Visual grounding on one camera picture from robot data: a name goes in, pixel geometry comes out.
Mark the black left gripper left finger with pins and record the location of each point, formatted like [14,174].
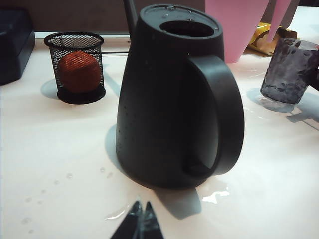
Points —
[130,224]

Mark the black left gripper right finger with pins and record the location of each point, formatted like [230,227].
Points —
[150,224]

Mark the black kettle with spout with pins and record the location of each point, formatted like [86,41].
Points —
[169,112]

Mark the yellow potato chip bag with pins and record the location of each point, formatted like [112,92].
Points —
[261,39]

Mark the purple textured glass cup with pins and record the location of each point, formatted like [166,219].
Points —
[286,69]

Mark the orange ball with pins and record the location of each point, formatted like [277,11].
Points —
[79,72]

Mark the brown desk divider panel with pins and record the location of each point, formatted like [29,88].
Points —
[74,15]

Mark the black mesh pen holder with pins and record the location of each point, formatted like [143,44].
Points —
[77,42]

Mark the pink plastic watering can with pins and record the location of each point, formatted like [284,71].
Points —
[234,30]

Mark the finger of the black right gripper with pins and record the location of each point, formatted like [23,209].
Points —
[314,77]

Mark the black box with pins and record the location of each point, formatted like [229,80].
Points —
[13,47]

